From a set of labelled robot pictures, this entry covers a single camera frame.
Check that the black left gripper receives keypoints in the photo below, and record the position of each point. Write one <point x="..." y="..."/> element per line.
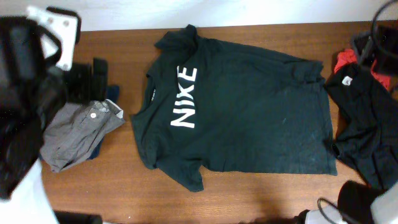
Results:
<point x="91" y="74"/>

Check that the dark green Nike t-shirt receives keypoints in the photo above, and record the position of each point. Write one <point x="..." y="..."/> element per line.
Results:
<point x="232" y="107"/>

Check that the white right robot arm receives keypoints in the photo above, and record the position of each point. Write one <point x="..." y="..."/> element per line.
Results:
<point x="357" y="203"/>

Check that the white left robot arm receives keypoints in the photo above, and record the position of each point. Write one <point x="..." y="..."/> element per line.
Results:
<point x="38" y="76"/>

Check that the red garment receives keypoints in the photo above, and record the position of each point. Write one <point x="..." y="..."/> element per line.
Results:
<point x="348" y="56"/>

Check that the grey folded shorts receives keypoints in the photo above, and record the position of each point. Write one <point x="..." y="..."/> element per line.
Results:
<point x="76" y="130"/>

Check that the black garment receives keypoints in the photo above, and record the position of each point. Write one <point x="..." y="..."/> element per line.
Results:
<point x="368" y="144"/>

